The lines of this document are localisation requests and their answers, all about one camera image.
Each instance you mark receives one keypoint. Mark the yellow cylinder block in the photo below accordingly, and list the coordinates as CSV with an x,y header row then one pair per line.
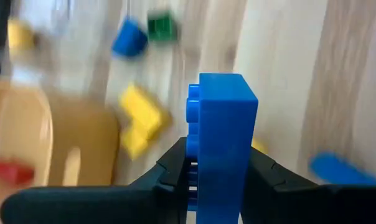
x,y
20,34

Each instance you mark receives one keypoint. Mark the red cylinder block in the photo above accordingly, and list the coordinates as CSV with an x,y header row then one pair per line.
x,y
10,172

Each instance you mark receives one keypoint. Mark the yellow plastic bin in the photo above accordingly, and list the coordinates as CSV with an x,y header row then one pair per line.
x,y
82,130

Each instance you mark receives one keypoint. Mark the blue studded brick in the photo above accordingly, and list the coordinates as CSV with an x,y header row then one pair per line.
x,y
225,140
343,169

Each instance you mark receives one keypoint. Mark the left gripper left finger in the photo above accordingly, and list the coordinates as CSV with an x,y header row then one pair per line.
x,y
97,205

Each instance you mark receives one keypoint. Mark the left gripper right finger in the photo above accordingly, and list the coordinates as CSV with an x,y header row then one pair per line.
x,y
300,205

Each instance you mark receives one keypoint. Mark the small green studded brick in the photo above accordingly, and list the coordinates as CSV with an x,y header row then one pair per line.
x,y
161,26

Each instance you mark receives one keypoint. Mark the yellow rectangular block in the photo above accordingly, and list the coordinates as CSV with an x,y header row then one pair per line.
x,y
144,109

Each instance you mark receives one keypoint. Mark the small yellow cube block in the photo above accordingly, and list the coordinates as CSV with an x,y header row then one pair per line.
x,y
133,144

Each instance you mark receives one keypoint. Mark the blue rounded block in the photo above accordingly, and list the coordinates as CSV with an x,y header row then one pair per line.
x,y
130,39

